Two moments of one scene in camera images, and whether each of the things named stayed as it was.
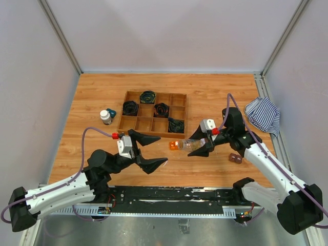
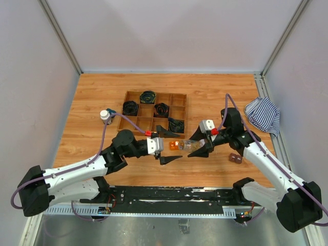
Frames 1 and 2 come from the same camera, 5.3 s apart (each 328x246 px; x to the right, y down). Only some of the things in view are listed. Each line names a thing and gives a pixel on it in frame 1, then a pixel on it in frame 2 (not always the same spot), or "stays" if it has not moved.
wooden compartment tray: [145, 122] stays
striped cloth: [263, 115] stays
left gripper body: [136, 156] → [157, 155]
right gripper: [203, 151] stays
